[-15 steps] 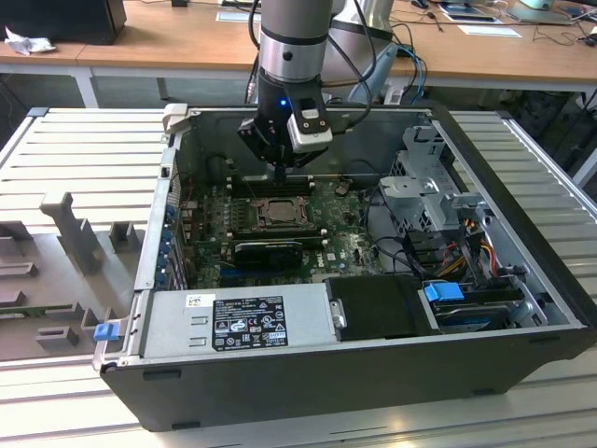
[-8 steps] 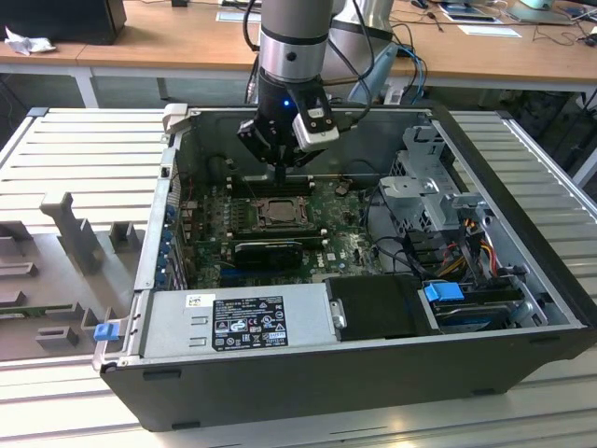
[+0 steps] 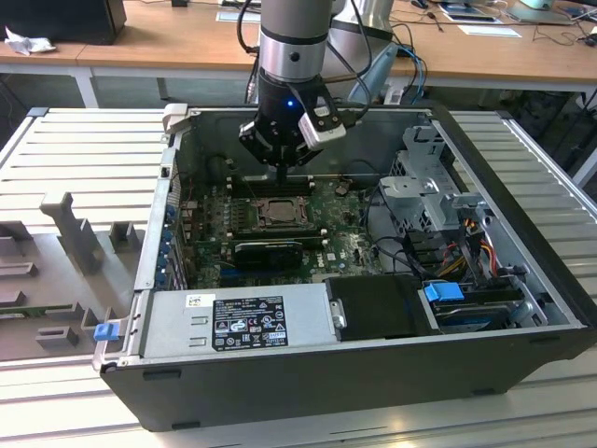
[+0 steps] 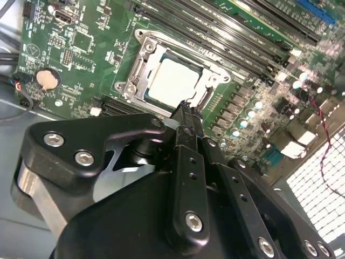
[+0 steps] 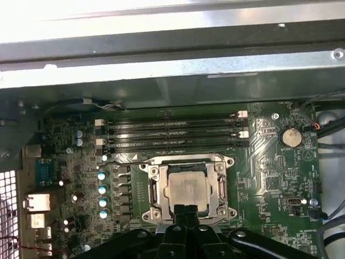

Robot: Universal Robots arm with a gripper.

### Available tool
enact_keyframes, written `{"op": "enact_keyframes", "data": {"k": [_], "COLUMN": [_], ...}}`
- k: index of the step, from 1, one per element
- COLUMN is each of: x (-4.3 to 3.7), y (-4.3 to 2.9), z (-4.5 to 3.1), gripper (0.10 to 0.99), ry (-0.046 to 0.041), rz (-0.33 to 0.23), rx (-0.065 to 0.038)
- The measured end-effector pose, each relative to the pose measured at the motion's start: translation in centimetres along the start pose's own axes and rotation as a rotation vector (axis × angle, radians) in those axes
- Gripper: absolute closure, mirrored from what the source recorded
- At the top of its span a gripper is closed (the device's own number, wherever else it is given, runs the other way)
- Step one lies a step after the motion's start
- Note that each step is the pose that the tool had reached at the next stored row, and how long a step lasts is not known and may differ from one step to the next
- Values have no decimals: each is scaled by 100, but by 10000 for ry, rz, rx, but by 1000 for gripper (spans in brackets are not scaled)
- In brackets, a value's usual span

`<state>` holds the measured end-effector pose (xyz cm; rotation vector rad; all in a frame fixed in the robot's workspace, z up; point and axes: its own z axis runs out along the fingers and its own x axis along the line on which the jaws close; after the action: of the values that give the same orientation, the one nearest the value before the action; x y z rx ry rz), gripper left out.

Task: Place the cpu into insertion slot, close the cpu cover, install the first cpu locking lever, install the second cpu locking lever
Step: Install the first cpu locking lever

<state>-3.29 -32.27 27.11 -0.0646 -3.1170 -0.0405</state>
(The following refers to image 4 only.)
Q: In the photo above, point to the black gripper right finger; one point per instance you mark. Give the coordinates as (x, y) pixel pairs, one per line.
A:
(242, 189)

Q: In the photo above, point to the metal socket cover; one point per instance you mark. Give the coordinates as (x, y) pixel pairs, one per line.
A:
(155, 54)

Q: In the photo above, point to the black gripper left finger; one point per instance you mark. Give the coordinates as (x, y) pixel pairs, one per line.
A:
(67, 135)

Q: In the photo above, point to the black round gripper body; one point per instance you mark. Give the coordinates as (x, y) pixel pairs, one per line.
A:
(121, 229)

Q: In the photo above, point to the square silver cpu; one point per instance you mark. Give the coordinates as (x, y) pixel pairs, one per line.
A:
(175, 81)

